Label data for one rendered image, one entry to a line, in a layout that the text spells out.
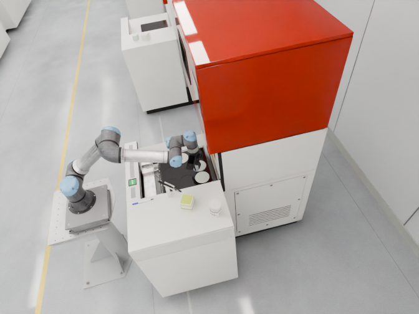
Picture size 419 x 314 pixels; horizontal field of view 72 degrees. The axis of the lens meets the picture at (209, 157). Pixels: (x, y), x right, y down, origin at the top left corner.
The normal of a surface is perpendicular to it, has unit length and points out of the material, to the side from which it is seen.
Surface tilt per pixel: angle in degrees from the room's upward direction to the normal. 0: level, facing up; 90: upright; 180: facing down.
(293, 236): 0
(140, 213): 0
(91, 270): 0
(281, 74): 90
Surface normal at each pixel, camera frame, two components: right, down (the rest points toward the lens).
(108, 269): -0.10, -0.66
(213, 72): 0.21, 0.72
